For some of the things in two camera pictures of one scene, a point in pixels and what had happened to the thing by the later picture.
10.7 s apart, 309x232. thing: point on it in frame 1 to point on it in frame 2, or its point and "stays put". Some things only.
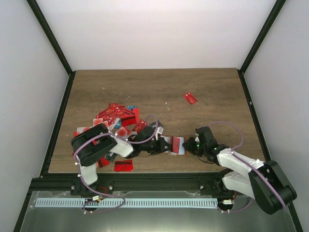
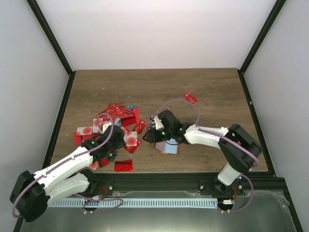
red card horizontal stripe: (123, 166) stays put
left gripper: (161, 148) to (120, 143)
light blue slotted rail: (166, 202) stays put
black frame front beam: (115, 182) stays put
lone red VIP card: (190, 98) stays put
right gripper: (189, 147) to (152, 137)
